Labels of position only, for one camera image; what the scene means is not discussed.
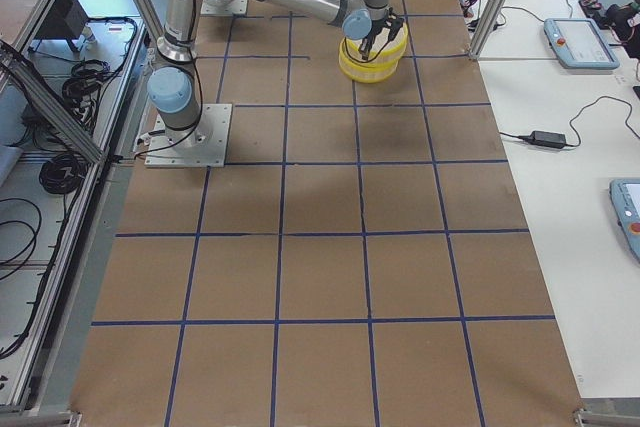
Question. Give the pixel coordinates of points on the aluminium diagonal frame bar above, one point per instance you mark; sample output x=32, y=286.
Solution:
x=41, y=97

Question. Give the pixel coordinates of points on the blue teach pendant upper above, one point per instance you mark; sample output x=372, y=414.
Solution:
x=578, y=44

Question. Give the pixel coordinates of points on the black box under frame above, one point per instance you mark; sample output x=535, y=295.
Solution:
x=65, y=20

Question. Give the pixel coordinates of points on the black power adapter with cable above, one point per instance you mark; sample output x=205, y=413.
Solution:
x=558, y=141

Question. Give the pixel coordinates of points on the yellow steamer layer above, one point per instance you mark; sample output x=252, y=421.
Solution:
x=367, y=73
x=379, y=52

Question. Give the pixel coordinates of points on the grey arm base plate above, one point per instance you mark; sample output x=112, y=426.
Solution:
x=224, y=8
x=205, y=147

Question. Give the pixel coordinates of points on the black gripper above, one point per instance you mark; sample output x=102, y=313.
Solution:
x=375, y=29

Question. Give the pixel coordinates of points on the blue teach pendant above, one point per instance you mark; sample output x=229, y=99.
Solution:
x=624, y=196
x=578, y=44

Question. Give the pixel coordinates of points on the blue teach pendant lower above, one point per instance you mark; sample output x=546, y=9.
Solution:
x=624, y=196

